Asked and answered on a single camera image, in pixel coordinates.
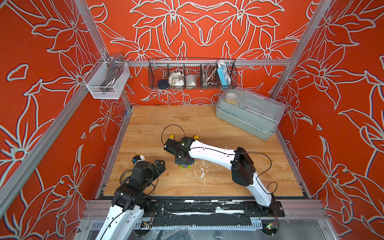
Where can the tape roll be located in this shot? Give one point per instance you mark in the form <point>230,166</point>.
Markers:
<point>125,176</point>

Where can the light blue box in basket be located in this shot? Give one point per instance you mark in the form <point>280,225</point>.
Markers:
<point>223,73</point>

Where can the lime green lego brick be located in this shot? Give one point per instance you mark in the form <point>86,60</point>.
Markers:
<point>186,166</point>

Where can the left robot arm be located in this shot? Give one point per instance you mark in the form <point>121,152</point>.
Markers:
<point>130,203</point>

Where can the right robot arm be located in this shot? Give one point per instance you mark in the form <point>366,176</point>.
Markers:
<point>238,161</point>

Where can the black wire basket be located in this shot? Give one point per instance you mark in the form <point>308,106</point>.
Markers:
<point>199,73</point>

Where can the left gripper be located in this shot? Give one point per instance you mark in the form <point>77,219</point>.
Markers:
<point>157,173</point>

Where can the clear plastic bin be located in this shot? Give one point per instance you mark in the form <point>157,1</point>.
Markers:
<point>108,79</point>

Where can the grey lidded storage box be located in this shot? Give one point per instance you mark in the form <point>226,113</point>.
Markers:
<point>251,112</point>

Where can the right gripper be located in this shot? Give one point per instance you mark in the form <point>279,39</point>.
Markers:
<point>189,162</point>

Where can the white cloth in basket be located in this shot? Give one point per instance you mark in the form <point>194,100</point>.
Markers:
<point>176,79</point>

